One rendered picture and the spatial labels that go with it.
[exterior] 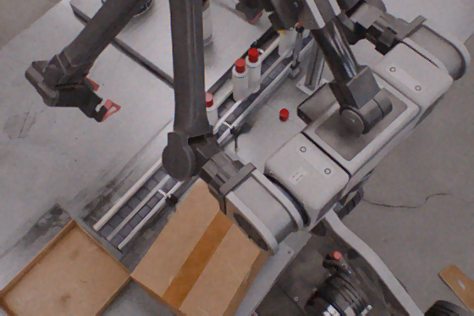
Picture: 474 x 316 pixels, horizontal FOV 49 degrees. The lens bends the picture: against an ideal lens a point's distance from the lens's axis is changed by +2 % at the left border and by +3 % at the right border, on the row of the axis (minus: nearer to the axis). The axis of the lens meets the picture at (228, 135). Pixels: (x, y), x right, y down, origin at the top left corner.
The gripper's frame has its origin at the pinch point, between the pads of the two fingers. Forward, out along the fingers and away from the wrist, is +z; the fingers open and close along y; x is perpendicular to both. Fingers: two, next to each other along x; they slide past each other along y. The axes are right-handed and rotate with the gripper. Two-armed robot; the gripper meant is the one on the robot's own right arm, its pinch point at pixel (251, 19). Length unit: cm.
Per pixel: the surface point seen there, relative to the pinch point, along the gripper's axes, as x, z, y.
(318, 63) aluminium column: 25.5, 5.2, -3.4
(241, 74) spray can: 10.6, 0.3, 18.2
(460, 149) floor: 83, 105, -68
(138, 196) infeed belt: 8, 16, 66
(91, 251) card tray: 8, 20, 87
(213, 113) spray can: 12.1, 2.5, 33.5
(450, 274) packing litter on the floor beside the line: 109, 103, -9
